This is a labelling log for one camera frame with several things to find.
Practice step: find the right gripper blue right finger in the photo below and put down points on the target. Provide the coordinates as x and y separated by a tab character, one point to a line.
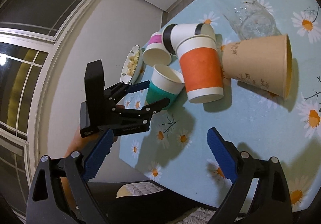
223	153

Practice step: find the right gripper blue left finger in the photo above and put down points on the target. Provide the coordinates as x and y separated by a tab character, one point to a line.
95	152

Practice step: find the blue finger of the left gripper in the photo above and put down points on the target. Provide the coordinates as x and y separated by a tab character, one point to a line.
157	107
138	87

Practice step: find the teal banded paper cup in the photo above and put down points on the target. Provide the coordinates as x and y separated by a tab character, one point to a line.
165	83

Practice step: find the pink banded paper cup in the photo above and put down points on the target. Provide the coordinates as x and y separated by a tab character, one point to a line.
155	52

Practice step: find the black banded paper cup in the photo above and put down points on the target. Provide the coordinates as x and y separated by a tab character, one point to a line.
173	34

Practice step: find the orange banded paper cup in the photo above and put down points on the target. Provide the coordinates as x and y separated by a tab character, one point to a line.
201	69

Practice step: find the plain brown paper cup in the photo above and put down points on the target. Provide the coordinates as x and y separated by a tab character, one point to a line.
263	62

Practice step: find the person's left hand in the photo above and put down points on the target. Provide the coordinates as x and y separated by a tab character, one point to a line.
77	143

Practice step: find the white floral snack bowl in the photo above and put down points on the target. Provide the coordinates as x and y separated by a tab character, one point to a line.
132	66

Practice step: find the clear glass tumbler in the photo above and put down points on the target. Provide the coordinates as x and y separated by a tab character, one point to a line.
248	18

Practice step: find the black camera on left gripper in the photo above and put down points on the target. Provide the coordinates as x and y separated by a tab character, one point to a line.
94	90

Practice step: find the window with white frame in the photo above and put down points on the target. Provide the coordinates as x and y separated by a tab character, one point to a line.
31	34

